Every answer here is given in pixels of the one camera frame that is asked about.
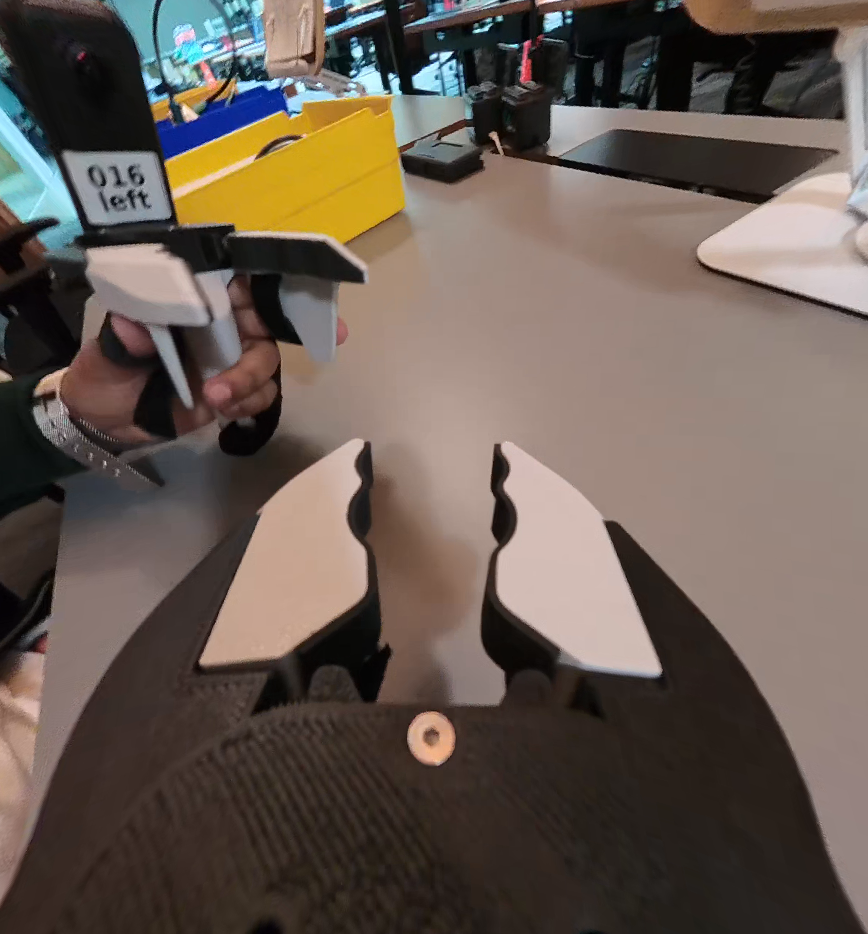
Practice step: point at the blue plastic bin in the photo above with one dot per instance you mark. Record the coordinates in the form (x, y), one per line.
(215, 128)

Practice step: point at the printed cardboard panel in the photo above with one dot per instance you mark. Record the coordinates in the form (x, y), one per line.
(295, 36)

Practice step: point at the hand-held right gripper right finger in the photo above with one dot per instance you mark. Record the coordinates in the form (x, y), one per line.
(572, 584)

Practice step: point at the person's left forearm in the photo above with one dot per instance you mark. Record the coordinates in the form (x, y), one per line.
(3, 467)

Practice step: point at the black battery charger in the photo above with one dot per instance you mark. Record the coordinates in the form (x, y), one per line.
(486, 117)
(528, 117)

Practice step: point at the person's left hand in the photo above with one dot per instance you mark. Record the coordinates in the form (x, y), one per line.
(248, 372)

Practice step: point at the grey desk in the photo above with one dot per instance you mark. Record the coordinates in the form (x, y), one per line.
(587, 365)

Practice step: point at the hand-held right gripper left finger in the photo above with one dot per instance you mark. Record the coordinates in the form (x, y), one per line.
(288, 584)

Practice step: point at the black desk mat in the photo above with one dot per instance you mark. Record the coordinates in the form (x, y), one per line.
(696, 164)

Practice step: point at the black flat box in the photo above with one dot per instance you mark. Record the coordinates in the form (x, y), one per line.
(441, 160)

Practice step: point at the black battery pack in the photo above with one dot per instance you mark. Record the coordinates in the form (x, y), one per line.
(550, 60)
(511, 64)

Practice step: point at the black office chair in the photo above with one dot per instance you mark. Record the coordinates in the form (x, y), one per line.
(11, 248)

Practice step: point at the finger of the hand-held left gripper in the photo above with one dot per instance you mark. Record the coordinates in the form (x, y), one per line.
(310, 314)
(142, 284)

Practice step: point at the silver wristwatch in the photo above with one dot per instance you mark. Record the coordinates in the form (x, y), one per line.
(76, 438)

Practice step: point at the white panel stand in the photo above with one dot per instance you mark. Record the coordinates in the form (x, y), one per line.
(331, 84)

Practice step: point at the yellow plastic bin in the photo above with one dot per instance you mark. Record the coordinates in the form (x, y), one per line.
(317, 190)
(186, 98)

